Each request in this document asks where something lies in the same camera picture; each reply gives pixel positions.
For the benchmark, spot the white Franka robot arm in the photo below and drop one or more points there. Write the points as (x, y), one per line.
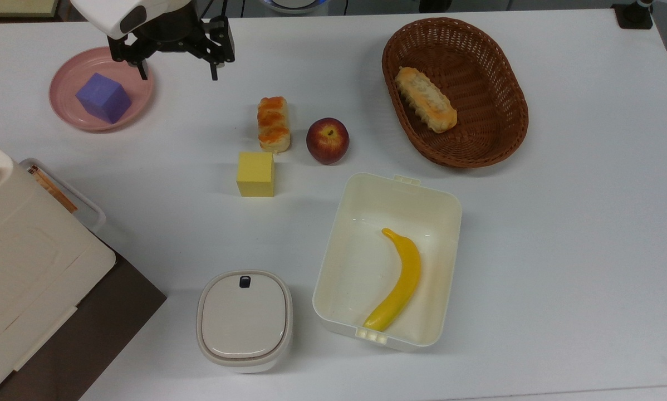
(102, 14)

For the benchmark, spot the clear label holder orange card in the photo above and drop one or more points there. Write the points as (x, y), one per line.
(52, 189)

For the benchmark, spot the black camera stand base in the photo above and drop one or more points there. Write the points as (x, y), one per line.
(633, 15)

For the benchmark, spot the small cream lidded bin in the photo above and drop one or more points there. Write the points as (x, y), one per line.
(244, 320)

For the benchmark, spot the orange glazed bread loaf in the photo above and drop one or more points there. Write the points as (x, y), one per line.
(273, 125)

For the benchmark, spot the red apple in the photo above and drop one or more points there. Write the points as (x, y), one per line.
(327, 142)

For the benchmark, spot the cream plastic open box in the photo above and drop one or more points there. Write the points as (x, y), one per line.
(361, 223)

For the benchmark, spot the dark brown stand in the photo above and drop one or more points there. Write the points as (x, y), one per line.
(105, 326)

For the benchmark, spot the pink plate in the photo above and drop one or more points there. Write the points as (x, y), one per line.
(66, 106)

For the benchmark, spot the pale oblong bread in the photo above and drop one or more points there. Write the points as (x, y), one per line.
(425, 100)

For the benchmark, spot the purple cube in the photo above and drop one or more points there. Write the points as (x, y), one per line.
(103, 98)

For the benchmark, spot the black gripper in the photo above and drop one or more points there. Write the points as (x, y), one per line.
(172, 30)

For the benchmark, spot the yellow cube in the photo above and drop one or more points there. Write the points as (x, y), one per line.
(255, 174)

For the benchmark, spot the brown wicker basket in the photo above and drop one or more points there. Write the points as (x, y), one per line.
(478, 67)

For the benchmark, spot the yellow banana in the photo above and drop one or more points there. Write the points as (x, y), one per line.
(406, 270)

